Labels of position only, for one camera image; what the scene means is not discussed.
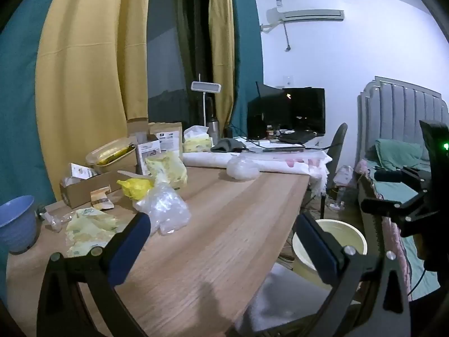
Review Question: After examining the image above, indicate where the orange printed paper packet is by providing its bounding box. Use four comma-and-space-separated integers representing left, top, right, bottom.
90, 186, 114, 210

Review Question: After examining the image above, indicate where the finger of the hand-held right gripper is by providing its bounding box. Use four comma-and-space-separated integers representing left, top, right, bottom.
374, 167, 432, 192
361, 190, 439, 237

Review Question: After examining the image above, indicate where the white printed packet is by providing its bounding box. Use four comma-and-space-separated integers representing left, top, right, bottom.
68, 163, 99, 179

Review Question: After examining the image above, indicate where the teal curtain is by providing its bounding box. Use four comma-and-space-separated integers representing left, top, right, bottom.
0, 0, 64, 215
230, 0, 264, 137

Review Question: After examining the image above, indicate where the black keyboard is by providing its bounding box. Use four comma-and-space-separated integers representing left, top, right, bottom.
279, 131, 318, 145

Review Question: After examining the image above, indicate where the teal bed sheet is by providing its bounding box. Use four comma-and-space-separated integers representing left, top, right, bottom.
372, 168, 439, 288

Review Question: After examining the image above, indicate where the blue bowl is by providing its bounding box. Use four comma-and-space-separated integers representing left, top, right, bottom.
0, 195, 38, 255

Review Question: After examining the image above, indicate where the pink patterned bed cover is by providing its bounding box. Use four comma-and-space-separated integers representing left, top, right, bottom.
354, 160, 413, 288

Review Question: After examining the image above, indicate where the white plastic spoon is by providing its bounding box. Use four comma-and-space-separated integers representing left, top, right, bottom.
117, 170, 152, 180

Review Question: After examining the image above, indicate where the pale yellow plastic bag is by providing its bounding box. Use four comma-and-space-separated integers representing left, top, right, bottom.
145, 152, 188, 190

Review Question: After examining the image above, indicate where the white printed box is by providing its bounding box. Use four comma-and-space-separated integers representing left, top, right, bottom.
136, 135, 162, 176

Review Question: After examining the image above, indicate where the large clear plastic bag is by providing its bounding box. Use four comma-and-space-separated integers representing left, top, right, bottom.
135, 174, 192, 236

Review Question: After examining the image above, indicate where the dark cloth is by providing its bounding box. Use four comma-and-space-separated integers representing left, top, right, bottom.
210, 138, 248, 153

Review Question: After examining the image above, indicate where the white air conditioner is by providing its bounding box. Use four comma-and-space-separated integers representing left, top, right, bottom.
266, 7, 345, 25

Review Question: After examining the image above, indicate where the white pink printed tablecloth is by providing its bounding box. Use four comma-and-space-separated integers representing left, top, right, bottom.
239, 144, 332, 197

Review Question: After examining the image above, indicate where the air conditioner pipe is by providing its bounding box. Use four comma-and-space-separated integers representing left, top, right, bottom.
282, 21, 292, 53

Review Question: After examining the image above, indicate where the steel thermos bottle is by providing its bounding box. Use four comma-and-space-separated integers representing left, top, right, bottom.
206, 114, 221, 141

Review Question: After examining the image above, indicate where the open cardboard box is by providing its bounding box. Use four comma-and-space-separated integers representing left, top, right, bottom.
59, 161, 137, 209

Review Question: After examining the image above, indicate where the clear plastic wrapper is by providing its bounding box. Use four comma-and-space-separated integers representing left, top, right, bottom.
45, 214, 76, 232

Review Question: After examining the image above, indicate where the grey office chair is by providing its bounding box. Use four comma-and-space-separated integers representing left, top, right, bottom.
324, 123, 349, 190

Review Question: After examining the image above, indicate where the crumpled clear plastic bag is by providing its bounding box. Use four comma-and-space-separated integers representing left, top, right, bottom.
226, 156, 261, 182

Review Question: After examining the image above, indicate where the white desk lamp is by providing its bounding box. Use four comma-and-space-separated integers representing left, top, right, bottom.
190, 74, 223, 129

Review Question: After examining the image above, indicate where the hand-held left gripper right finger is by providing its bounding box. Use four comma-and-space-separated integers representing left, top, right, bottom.
294, 212, 411, 337

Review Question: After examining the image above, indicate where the brown printed carton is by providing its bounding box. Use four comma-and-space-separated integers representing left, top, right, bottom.
149, 122, 184, 162

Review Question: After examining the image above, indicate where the cream trash bin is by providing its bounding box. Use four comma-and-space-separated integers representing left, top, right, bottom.
292, 218, 367, 281

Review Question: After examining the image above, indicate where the pale green paper bag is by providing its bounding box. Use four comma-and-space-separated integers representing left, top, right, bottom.
66, 208, 119, 258

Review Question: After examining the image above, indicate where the yellow curtain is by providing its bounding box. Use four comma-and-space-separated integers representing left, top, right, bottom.
209, 0, 235, 127
36, 0, 152, 204

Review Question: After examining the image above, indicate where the black computer monitor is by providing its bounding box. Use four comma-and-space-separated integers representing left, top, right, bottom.
246, 81, 293, 140
282, 87, 326, 136

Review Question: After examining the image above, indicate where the yellow tissue box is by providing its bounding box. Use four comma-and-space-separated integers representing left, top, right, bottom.
182, 126, 214, 153

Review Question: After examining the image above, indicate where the grey padded headboard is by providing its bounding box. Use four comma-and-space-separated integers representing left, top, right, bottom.
357, 76, 449, 169

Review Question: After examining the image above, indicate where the grey seat cushion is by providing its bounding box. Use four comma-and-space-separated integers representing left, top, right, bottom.
234, 263, 362, 334

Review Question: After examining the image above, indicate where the kraft food bowl clear lid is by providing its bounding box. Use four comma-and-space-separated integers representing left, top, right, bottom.
85, 137, 137, 174

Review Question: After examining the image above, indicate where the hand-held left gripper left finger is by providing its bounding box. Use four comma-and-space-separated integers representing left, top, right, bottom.
37, 212, 152, 337

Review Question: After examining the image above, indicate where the dark window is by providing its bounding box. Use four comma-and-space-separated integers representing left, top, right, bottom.
146, 0, 214, 127

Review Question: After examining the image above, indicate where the dark flat tablet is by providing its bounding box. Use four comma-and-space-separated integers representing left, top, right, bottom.
262, 145, 306, 153

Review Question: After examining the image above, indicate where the white plastic bag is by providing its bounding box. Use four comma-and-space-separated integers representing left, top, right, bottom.
333, 165, 355, 186

